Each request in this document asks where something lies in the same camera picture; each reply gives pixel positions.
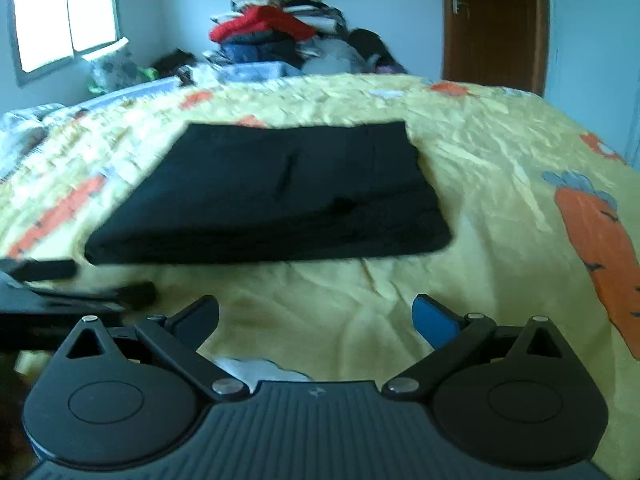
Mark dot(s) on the floral pillow by window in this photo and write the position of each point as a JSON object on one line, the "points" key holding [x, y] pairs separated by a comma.
{"points": [[112, 68]]}

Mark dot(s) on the pile of clothes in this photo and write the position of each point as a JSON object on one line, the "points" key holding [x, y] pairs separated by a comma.
{"points": [[308, 35]]}

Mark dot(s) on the green plastic chair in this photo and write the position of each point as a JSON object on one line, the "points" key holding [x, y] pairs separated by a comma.
{"points": [[145, 77]]}

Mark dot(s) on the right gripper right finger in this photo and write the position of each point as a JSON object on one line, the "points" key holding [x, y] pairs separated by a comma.
{"points": [[436, 324]]}

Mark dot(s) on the white crumpled blanket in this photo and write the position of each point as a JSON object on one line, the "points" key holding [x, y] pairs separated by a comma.
{"points": [[22, 131]]}

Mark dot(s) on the brown wooden door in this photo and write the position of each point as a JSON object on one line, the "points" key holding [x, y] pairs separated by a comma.
{"points": [[499, 43]]}

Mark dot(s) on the window with grey frame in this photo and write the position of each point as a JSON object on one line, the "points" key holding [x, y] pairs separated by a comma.
{"points": [[46, 35]]}

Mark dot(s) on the black pants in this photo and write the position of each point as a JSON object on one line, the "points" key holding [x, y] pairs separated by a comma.
{"points": [[227, 194]]}

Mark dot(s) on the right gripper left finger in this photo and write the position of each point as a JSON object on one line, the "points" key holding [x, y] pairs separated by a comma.
{"points": [[194, 324]]}

